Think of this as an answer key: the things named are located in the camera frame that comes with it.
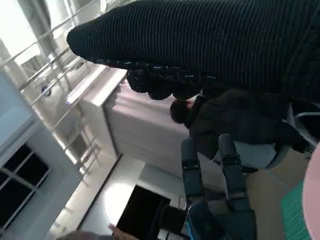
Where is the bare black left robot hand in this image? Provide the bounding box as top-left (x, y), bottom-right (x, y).
top-left (180, 133), bottom-right (258, 240)

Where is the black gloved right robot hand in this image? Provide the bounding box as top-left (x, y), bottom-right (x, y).
top-left (66, 0), bottom-right (320, 102)

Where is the pink bowl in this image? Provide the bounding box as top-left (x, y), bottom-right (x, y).
top-left (302, 143), bottom-right (320, 240)

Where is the green cutting mat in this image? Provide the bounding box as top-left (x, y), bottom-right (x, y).
top-left (279, 179), bottom-right (312, 240)

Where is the grey chair with castors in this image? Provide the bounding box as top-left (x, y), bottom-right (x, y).
top-left (212, 104), bottom-right (320, 175)

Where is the black screen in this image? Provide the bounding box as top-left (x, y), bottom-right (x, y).
top-left (116, 184), bottom-right (173, 236)

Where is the white tall cabinet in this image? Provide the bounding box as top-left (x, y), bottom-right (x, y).
top-left (66, 67), bottom-right (191, 161)

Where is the dark window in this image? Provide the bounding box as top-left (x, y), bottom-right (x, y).
top-left (0, 143), bottom-right (50, 230)

